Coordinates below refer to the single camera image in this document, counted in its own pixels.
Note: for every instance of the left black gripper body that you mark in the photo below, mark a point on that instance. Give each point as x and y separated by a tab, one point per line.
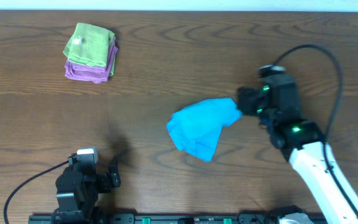
105	182

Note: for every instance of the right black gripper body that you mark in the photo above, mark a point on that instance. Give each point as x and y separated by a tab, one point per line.
248	101

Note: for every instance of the blue microfiber cloth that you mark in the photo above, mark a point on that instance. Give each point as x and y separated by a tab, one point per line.
196	129

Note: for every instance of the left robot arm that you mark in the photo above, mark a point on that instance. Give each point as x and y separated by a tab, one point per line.
78	189

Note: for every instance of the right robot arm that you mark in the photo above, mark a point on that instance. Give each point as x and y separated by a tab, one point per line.
303	145

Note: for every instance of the purple folded cloth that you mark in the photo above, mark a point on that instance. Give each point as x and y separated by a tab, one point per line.
95	74

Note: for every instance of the green folded cloth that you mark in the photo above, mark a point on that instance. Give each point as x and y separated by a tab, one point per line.
89	45

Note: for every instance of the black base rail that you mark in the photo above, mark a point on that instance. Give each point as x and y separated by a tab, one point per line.
244	218

